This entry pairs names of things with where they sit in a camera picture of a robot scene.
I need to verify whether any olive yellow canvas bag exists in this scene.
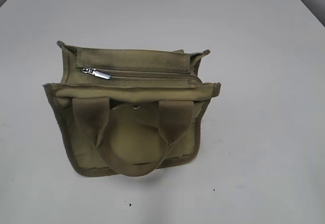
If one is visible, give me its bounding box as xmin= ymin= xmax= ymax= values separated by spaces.
xmin=44 ymin=41 xmax=221 ymax=177

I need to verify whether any silver metal zipper pull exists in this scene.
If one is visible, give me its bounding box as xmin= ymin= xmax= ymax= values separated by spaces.
xmin=81 ymin=68 xmax=111 ymax=80

